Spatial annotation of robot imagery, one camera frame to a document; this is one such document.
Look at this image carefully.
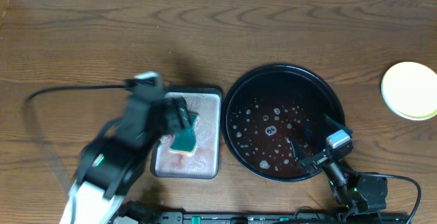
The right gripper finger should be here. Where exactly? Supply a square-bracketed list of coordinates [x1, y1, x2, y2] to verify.
[288, 136, 308, 165]
[324, 114, 353, 136]

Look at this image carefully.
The green yellow sponge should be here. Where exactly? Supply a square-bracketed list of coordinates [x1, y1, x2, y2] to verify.
[169, 113, 198, 154]

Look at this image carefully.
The yellow plate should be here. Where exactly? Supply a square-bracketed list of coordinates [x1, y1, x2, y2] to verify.
[380, 61, 436, 121]

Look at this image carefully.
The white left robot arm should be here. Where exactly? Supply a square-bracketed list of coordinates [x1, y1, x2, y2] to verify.
[61, 96, 191, 223]

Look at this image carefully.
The black round tray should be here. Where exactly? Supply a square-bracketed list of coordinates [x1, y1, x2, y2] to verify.
[221, 64, 346, 182]

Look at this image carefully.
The black rectangular soap tray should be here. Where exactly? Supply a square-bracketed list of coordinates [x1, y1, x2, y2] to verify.
[150, 87, 222, 180]

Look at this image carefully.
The right black cable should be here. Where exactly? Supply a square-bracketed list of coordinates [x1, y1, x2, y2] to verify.
[341, 169, 423, 224]

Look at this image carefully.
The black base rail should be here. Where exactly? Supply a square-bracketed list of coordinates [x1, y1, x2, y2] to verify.
[109, 201, 408, 224]

